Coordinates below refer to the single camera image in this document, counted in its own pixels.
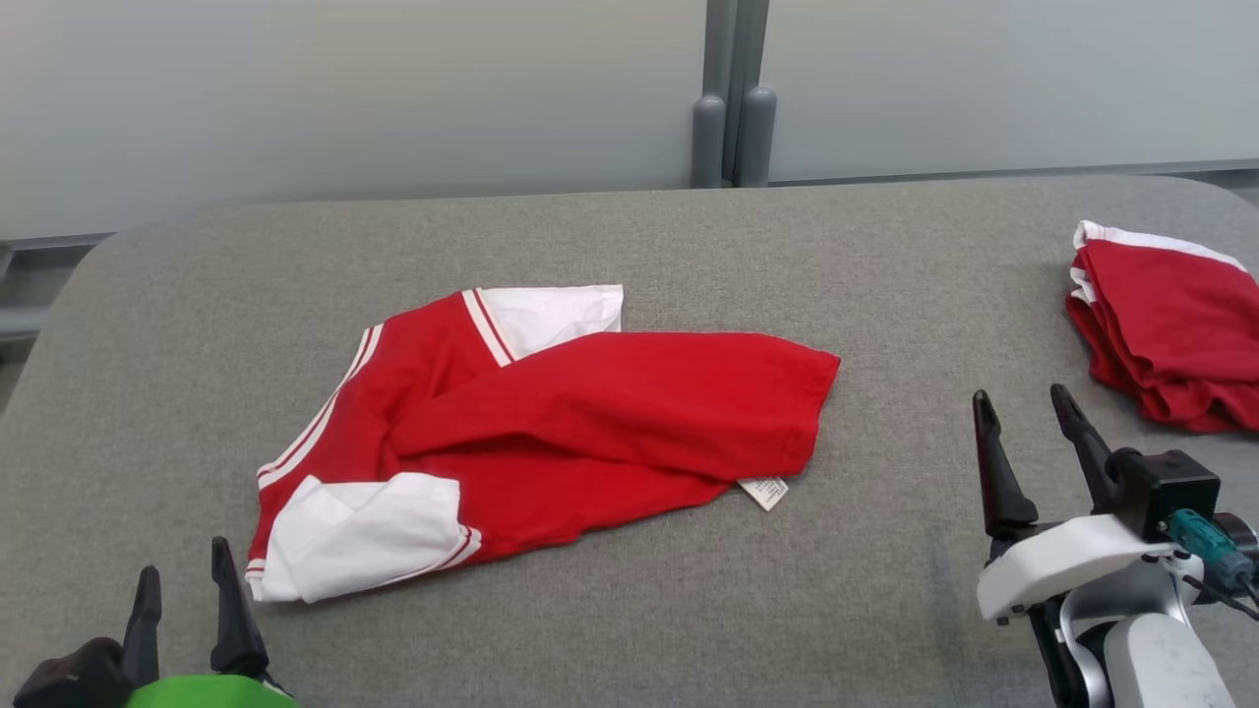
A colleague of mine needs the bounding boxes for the red basketball jersey white sleeves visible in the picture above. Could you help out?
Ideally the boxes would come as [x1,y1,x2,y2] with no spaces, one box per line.
[246,284,842,604]

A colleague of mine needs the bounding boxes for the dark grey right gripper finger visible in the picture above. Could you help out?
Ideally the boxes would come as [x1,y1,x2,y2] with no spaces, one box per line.
[1049,383,1123,513]
[971,389,1040,538]

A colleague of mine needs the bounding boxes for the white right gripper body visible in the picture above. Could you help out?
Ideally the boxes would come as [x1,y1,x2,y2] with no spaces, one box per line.
[976,513,1207,623]

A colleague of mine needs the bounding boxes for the red shorts with white trim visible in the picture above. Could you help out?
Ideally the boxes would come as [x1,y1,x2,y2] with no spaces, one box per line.
[1065,220,1259,435]

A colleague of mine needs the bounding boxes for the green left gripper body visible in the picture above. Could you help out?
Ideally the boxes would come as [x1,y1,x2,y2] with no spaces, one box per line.
[125,673,297,708]

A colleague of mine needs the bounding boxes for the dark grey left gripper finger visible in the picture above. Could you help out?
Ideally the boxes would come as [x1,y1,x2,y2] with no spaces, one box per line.
[122,565,162,685]
[209,536,270,679]

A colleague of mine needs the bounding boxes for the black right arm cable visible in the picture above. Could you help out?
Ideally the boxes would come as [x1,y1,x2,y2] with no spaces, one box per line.
[1160,507,1259,622]

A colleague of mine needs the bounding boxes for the grey partition post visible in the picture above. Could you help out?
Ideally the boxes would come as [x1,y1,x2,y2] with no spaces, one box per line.
[690,0,779,189]

